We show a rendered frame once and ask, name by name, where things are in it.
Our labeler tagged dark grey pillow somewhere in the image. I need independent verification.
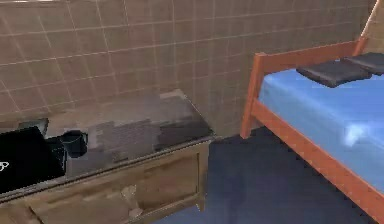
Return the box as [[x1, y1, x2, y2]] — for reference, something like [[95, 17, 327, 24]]
[[344, 51, 384, 77], [295, 59, 373, 89]]

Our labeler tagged dark mug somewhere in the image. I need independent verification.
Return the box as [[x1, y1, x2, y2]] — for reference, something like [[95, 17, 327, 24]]
[[60, 129, 89, 159]]

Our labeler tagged orange wooden bed blue mattress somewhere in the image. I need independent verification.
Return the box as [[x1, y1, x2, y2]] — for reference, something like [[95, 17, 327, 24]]
[[240, 36, 384, 224]]

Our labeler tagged brown wooden desk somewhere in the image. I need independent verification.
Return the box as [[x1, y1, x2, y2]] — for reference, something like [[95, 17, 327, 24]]
[[0, 89, 217, 224]]

